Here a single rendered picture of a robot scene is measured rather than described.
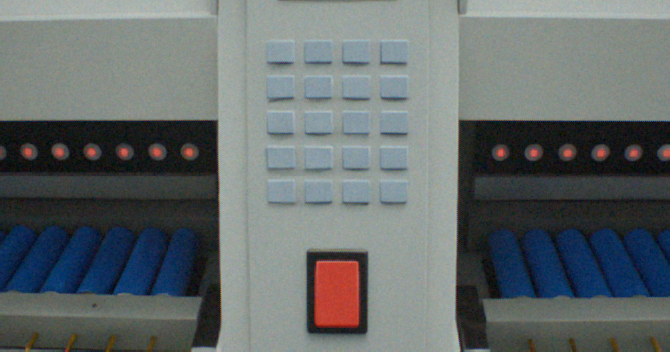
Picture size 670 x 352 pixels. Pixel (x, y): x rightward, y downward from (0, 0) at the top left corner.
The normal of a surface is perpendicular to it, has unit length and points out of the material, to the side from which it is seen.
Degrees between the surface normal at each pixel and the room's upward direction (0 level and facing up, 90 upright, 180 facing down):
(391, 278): 90
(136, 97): 112
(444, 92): 90
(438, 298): 90
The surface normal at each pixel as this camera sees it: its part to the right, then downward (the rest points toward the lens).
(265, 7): -0.03, 0.08
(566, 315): -0.01, -0.89
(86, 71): -0.03, 0.46
